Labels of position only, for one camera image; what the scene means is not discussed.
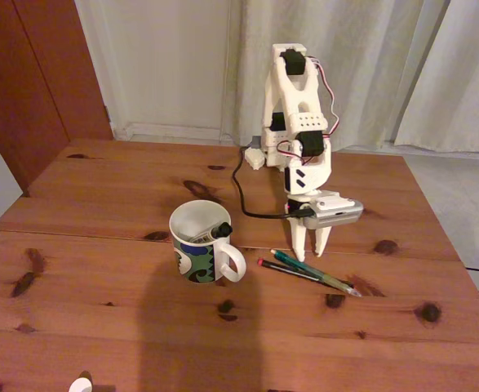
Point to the silver camera box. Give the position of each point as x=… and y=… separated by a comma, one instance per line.
x=333, y=214

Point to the green mechanical pencil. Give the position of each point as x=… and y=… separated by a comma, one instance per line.
x=304, y=267

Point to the black pen red ends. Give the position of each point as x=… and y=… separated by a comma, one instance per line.
x=271, y=264

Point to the white curtain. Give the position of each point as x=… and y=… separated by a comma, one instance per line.
x=467, y=81
x=365, y=49

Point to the white mug green blue pattern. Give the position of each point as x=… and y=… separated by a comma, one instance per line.
x=198, y=265

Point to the white marker black cap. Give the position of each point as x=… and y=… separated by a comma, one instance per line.
x=223, y=230

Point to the brown wooden door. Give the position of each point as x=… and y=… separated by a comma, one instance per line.
x=27, y=81

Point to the white round object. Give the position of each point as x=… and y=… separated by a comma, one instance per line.
x=80, y=386

